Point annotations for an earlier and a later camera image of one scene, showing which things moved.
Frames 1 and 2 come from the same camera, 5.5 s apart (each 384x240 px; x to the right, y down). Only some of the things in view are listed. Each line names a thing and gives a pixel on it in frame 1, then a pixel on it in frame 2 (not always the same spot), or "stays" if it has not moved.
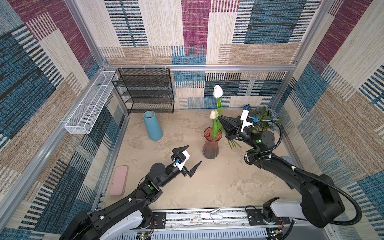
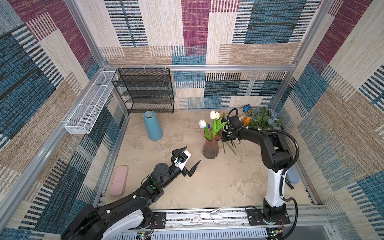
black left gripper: [184, 172] stays
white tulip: [218, 93] -> [203, 124]
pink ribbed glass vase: [210, 148] stays
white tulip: [214, 115] stays
